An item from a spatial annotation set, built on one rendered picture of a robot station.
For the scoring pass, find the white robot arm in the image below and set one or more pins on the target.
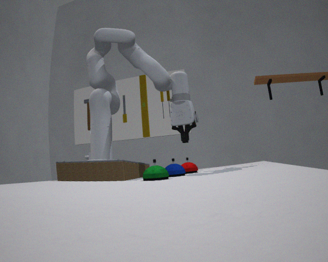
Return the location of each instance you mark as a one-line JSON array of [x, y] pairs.
[[104, 101]]

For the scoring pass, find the blue bell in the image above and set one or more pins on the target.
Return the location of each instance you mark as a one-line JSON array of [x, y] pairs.
[[175, 169]]

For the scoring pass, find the red bell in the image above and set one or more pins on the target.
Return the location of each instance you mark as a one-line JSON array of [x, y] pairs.
[[189, 167]]

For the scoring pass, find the green dome bell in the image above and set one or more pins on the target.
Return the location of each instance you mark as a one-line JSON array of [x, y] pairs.
[[155, 172]]

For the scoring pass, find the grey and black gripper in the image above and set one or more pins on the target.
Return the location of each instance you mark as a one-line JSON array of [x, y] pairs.
[[183, 114]]

